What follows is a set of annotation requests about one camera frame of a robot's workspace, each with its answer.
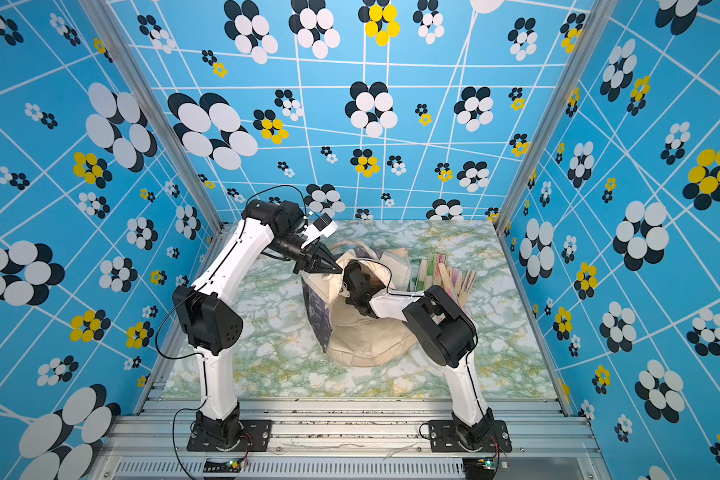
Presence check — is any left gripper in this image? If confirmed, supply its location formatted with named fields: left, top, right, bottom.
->
left=270, top=235, right=345, bottom=277

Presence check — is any beige canvas tote bag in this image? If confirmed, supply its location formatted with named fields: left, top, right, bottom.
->
left=300, top=240, right=418, bottom=367

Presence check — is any purple folding fan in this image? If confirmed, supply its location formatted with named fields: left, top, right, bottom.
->
left=448, top=267, right=463, bottom=297

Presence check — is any pink tassel folding fan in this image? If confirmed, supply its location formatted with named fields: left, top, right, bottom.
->
left=459, top=269, right=476, bottom=304

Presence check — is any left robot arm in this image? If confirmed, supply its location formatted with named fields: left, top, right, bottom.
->
left=172, top=200, right=342, bottom=452

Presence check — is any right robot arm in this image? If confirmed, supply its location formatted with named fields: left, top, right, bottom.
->
left=343, top=260, right=512, bottom=453

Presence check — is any right circuit board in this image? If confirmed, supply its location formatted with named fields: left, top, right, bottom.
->
left=462, top=458, right=496, bottom=480

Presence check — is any circuit board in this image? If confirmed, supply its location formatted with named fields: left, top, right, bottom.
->
left=203, top=459, right=246, bottom=474
left=462, top=458, right=496, bottom=480

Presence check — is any left circuit board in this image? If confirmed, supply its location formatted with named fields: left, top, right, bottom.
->
left=203, top=459, right=246, bottom=474

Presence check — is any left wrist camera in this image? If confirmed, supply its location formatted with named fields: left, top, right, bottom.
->
left=302, top=213, right=338, bottom=247

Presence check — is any aluminium frame rail base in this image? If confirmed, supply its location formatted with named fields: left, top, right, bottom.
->
left=90, top=398, right=610, bottom=479

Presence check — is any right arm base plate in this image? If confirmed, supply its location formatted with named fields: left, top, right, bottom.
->
left=425, top=420, right=513, bottom=454

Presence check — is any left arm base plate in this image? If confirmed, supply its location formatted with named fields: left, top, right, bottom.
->
left=187, top=417, right=273, bottom=453

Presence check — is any left aluminium corner post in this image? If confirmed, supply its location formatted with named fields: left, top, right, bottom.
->
left=79, top=1, right=224, bottom=235

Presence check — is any aluminium corner post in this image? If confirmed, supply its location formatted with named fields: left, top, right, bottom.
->
left=495, top=0, right=618, bottom=234
left=79, top=1, right=224, bottom=235

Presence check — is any right aluminium corner post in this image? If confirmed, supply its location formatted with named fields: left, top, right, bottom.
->
left=495, top=0, right=618, bottom=234

